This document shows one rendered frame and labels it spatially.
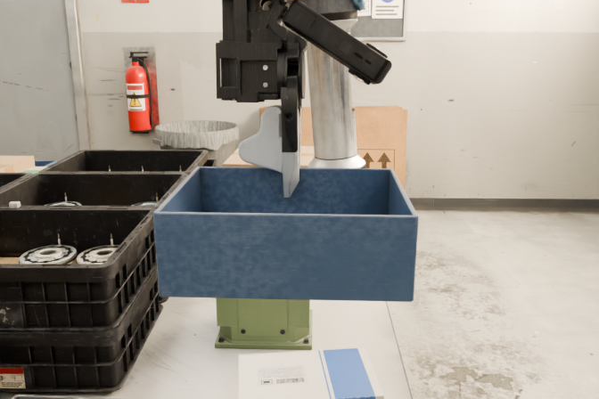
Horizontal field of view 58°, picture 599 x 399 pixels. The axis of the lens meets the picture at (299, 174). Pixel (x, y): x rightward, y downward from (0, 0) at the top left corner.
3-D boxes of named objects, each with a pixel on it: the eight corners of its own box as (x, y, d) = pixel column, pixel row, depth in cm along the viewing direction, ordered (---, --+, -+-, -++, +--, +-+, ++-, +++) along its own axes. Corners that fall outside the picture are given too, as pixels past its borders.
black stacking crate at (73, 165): (209, 186, 171) (208, 151, 169) (191, 215, 143) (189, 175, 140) (86, 186, 172) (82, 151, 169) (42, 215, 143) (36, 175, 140)
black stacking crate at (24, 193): (191, 216, 142) (188, 175, 139) (162, 261, 114) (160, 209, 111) (41, 216, 142) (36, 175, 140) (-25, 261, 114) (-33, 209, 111)
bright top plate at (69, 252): (84, 247, 109) (84, 244, 109) (64, 267, 99) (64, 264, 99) (34, 248, 109) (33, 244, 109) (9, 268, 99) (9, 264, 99)
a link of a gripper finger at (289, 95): (282, 149, 55) (282, 62, 53) (299, 150, 54) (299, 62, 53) (277, 153, 50) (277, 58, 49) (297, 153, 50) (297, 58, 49)
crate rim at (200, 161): (209, 157, 169) (209, 150, 169) (190, 181, 140) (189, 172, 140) (82, 157, 169) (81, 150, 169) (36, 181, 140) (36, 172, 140)
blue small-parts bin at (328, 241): (389, 233, 56) (393, 167, 54) (414, 302, 42) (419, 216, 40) (200, 230, 57) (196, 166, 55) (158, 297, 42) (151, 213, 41)
